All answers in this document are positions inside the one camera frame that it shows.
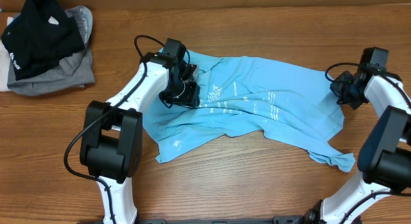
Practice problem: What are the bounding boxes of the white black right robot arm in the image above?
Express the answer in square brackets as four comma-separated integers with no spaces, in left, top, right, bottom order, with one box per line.
[296,47,410,224]

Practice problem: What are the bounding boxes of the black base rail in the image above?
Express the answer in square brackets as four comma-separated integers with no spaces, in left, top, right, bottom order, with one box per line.
[132,216,304,224]

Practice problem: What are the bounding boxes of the grey folded shirt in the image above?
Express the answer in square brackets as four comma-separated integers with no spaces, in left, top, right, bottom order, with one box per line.
[7,5,95,96]

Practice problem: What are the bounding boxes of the white folded shirt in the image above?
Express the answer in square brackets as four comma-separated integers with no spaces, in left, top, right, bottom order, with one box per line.
[0,15,15,92]

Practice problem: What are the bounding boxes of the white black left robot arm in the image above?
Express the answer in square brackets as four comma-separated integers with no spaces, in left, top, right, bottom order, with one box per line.
[80,39,200,223]

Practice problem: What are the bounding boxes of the black folded shirt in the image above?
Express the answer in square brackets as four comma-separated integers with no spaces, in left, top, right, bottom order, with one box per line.
[1,0,85,80]

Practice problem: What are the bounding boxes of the light blue t-shirt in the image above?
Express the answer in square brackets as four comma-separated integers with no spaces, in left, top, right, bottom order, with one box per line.
[143,52,355,172]

